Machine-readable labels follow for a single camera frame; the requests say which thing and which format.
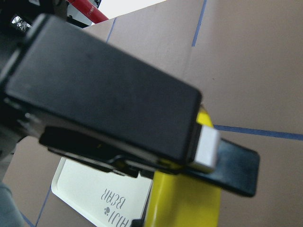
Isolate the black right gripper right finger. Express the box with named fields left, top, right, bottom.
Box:
left=39, top=126, right=260, bottom=197

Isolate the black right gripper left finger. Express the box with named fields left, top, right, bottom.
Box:
left=4, top=15, right=220, bottom=174

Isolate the yellow banana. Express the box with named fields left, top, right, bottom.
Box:
left=144, top=105, right=222, bottom=227

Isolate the red bottle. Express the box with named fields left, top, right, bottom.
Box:
left=67, top=0, right=108, bottom=24

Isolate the white bear tray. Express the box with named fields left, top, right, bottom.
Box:
left=51, top=157, right=152, bottom=227

